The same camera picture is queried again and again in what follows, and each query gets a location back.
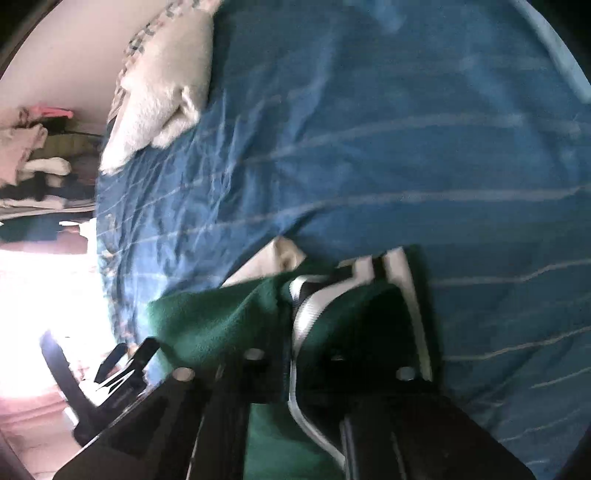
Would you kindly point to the white fluffy blanket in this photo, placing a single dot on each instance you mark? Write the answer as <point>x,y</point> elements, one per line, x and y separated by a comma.
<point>157,101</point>

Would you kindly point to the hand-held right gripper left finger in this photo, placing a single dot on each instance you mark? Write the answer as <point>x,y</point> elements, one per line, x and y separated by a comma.
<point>240,383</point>

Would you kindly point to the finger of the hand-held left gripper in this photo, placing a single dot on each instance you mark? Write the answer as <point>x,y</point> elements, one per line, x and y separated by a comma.
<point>109,364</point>
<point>141,357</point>

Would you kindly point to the plaid pillow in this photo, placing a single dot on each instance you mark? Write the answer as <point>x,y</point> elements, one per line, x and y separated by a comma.
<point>135,46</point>

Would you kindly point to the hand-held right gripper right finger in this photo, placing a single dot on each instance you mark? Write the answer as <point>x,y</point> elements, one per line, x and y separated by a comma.
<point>415,401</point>

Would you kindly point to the green and white jacket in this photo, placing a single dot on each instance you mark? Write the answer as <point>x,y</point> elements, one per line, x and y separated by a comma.
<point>207,327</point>

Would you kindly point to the blue striped bedsheet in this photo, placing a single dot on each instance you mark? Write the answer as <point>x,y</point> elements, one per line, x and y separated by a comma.
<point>369,138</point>

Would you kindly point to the pile of clothes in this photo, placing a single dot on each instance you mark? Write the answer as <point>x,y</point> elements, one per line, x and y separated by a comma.
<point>37,157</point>

